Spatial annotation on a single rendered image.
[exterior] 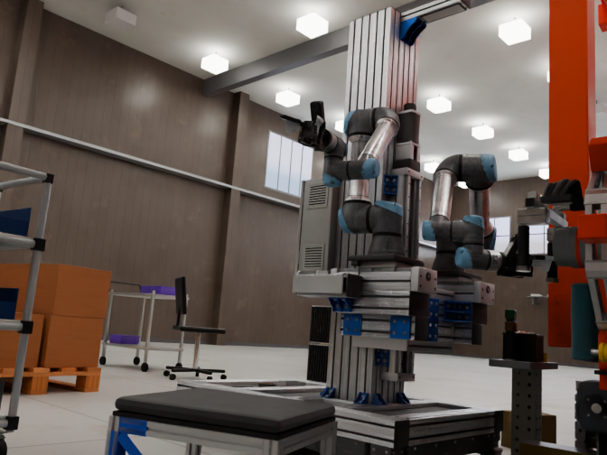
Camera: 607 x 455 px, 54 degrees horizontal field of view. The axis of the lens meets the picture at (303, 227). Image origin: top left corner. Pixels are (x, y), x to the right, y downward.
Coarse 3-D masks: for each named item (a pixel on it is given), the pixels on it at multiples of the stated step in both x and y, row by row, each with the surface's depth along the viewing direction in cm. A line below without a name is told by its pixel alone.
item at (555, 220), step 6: (528, 198) 189; (534, 198) 188; (528, 204) 189; (534, 204) 188; (540, 204) 193; (552, 210) 205; (552, 216) 204; (558, 216) 211; (552, 222) 210; (558, 222) 210; (564, 222) 216
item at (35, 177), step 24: (0, 168) 201; (24, 168) 207; (0, 192) 237; (48, 192) 213; (0, 216) 204; (24, 216) 215; (0, 240) 199; (24, 240) 206; (0, 288) 216; (0, 312) 203; (24, 312) 206; (24, 336) 204; (24, 360) 204; (0, 384) 204; (0, 408) 201; (0, 432) 198
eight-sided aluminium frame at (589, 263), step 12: (600, 180) 184; (588, 192) 174; (600, 192) 172; (588, 204) 173; (600, 204) 171; (588, 252) 170; (588, 264) 170; (600, 264) 168; (588, 276) 171; (600, 276) 169; (600, 300) 176; (600, 312) 176; (600, 324) 178
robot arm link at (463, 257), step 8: (464, 248) 212; (472, 248) 211; (480, 248) 211; (456, 256) 214; (464, 256) 210; (472, 256) 210; (480, 256) 211; (488, 256) 211; (456, 264) 214; (464, 264) 210; (472, 264) 211; (480, 264) 211; (488, 264) 211
